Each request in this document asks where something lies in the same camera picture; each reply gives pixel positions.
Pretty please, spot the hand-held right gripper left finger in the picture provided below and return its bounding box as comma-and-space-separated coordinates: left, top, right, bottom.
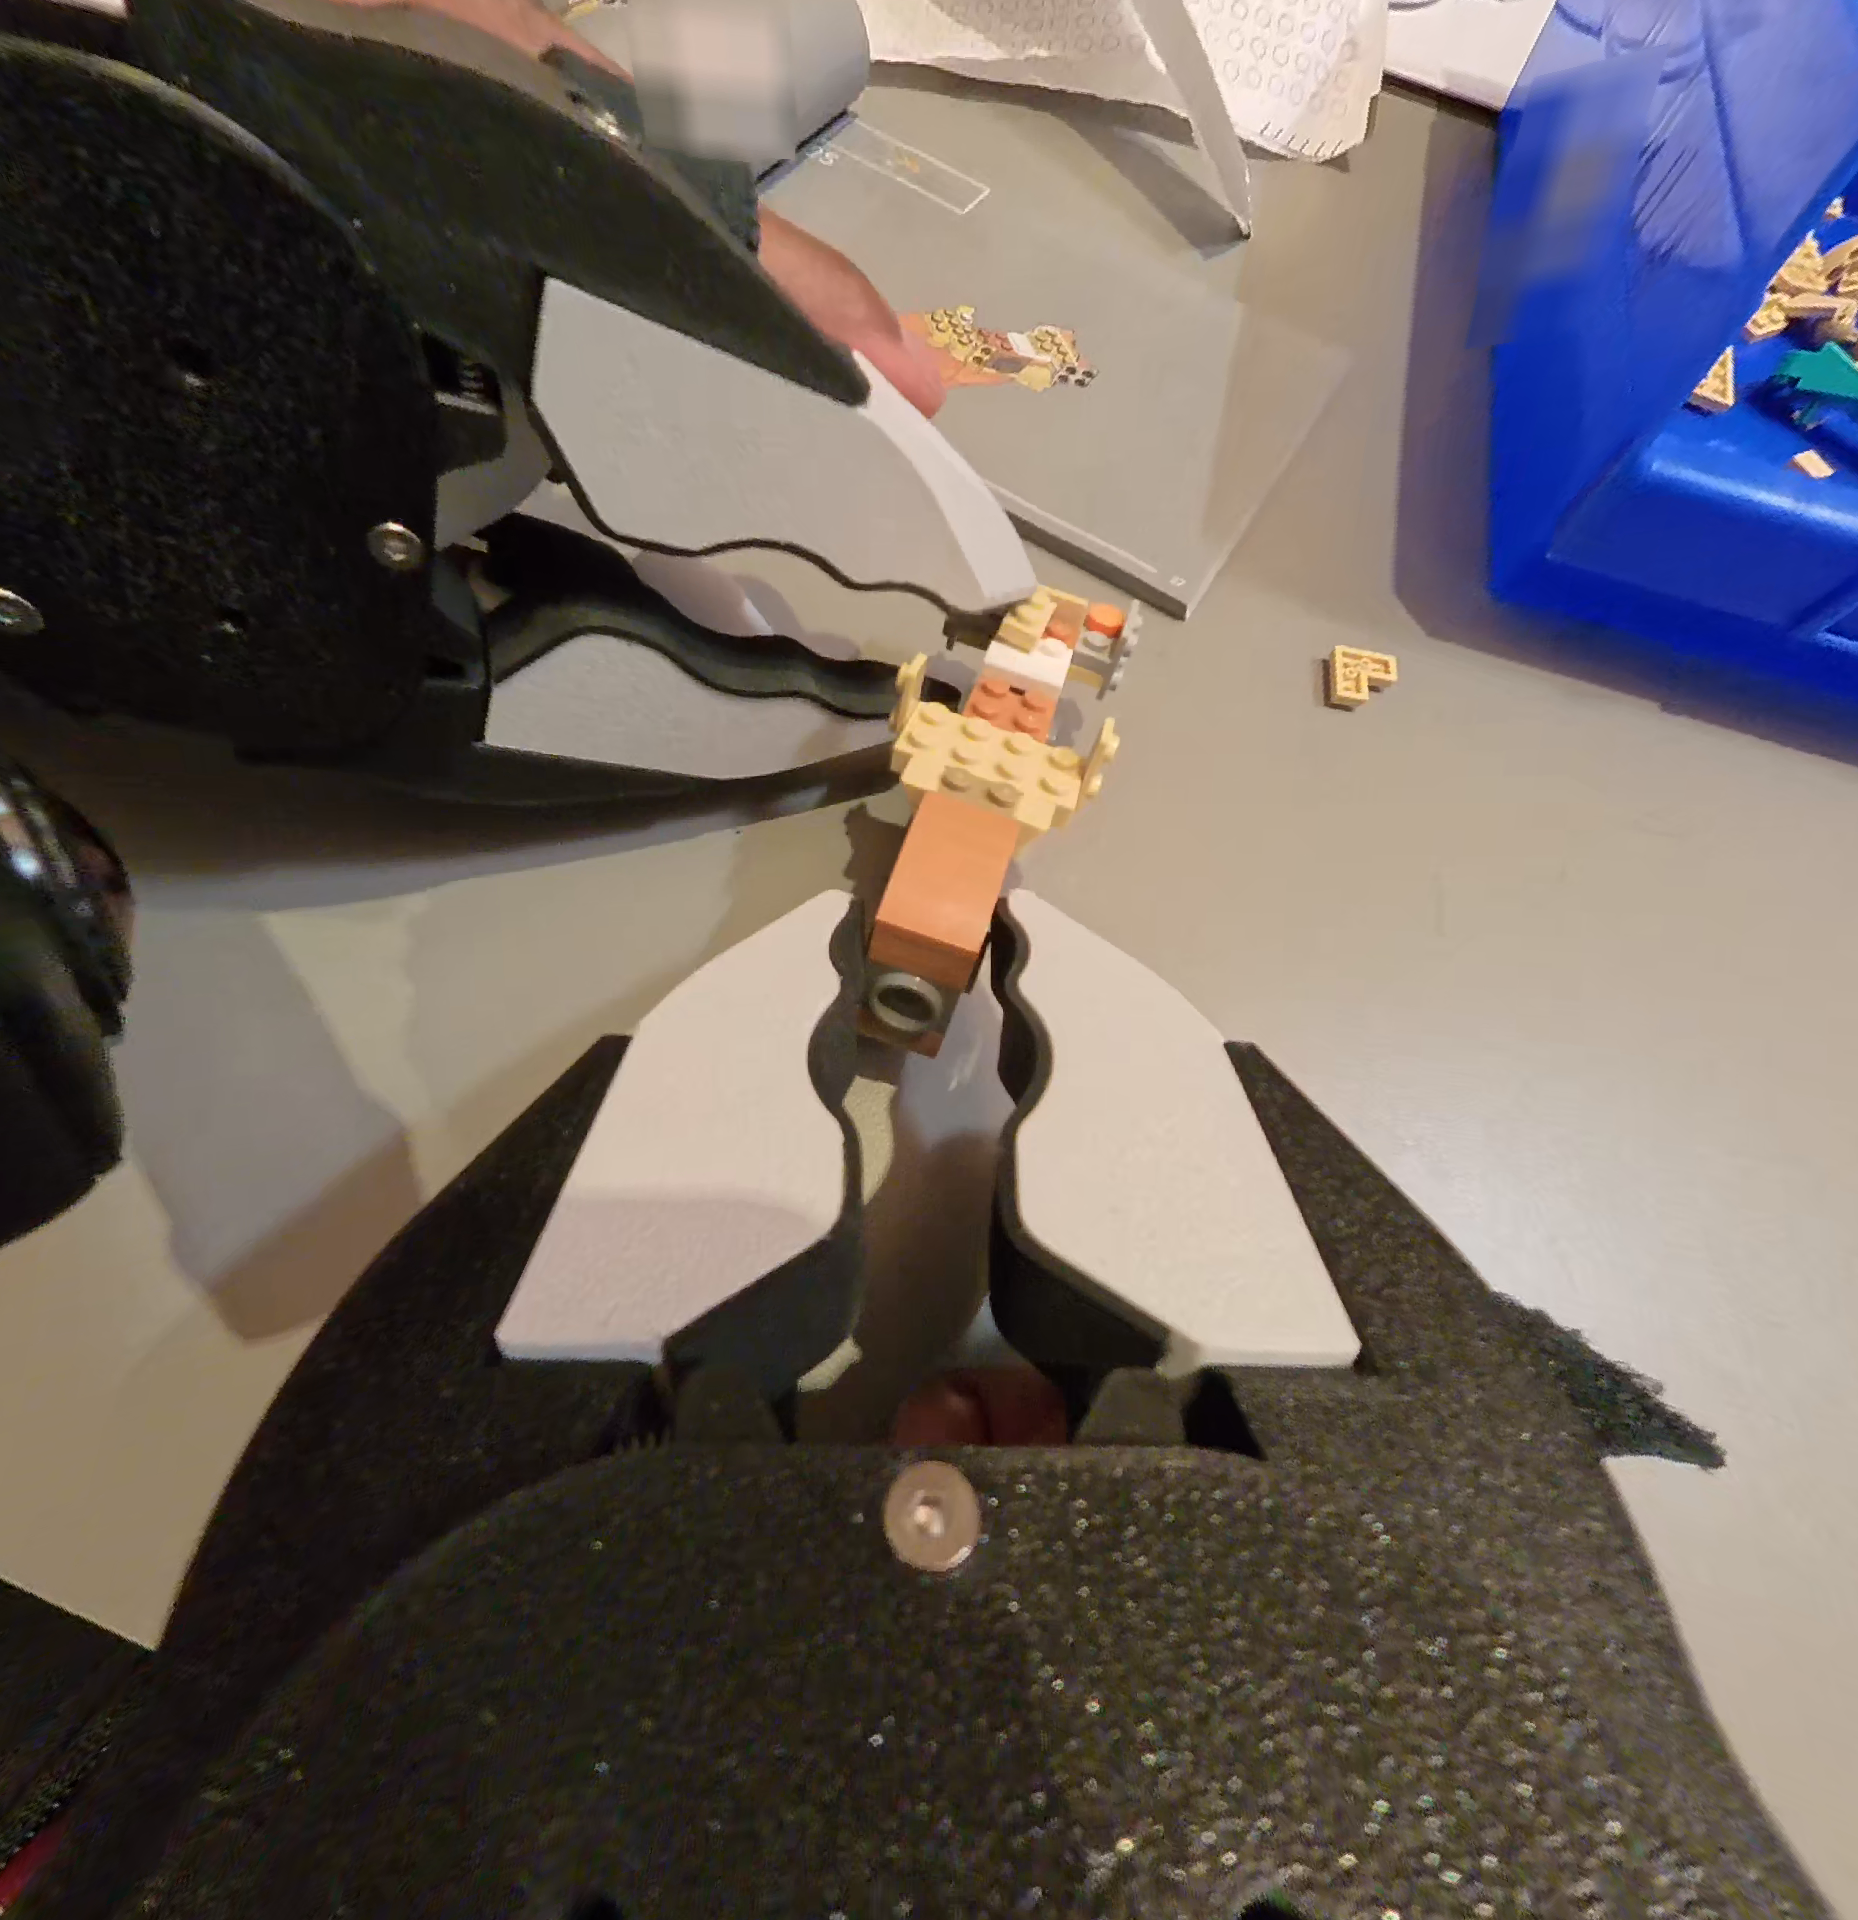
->
493, 887, 867, 1369

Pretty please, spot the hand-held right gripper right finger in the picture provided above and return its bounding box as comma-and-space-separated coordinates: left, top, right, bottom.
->
990, 887, 1362, 1373

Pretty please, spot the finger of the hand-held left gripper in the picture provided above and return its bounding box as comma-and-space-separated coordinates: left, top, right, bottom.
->
483, 638, 904, 792
525, 276, 1040, 619

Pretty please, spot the brown tan brick model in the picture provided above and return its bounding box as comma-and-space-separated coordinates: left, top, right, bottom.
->
855, 588, 1146, 1060

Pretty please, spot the blue plastic bin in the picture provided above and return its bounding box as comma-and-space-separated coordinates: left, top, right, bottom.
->
1484, 0, 1858, 708

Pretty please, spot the pile of tan bricks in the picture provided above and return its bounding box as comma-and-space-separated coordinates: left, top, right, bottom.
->
1684, 196, 1858, 485

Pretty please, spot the person's left hand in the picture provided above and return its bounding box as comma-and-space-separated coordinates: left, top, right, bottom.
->
757, 209, 949, 418

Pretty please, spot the grey instruction booklet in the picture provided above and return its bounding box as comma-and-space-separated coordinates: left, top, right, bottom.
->
757, 104, 1355, 623

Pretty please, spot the teal brick separator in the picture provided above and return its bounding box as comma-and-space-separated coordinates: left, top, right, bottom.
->
1765, 344, 1858, 434

